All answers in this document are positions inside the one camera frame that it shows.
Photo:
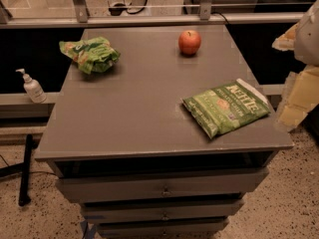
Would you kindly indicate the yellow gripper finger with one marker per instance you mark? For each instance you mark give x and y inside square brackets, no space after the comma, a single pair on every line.
[300,96]
[286,41]

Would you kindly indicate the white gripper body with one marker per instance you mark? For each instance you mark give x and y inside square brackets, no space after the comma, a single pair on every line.
[308,40]

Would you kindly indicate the red apple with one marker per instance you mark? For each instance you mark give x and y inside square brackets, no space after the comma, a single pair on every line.
[189,42]

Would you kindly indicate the green rice chip bag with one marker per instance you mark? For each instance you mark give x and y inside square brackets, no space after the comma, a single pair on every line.
[92,56]

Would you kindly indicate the green Kettle chip bag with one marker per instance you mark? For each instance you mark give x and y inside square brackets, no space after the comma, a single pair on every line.
[226,108]

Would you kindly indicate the middle grey drawer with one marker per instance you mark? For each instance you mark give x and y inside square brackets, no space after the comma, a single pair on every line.
[164,210]

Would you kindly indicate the grey drawer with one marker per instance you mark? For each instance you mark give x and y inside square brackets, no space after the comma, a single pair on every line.
[164,210]
[162,185]
[161,228]

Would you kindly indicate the grey drawer cabinet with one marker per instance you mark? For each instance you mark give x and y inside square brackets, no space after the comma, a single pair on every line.
[130,120]

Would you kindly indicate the black floor fixture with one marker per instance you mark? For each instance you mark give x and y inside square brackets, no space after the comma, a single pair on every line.
[118,8]

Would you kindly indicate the bottom grey drawer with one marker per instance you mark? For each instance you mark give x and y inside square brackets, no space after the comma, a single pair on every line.
[161,228]

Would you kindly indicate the top grey drawer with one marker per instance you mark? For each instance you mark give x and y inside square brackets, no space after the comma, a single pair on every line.
[162,185]

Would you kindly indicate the white pump dispenser bottle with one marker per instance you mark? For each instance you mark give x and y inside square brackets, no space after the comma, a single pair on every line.
[33,88]

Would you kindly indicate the black stand leg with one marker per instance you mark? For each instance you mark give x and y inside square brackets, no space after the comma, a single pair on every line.
[24,169]

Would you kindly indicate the metal railing frame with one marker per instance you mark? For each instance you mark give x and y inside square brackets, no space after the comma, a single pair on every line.
[94,13]

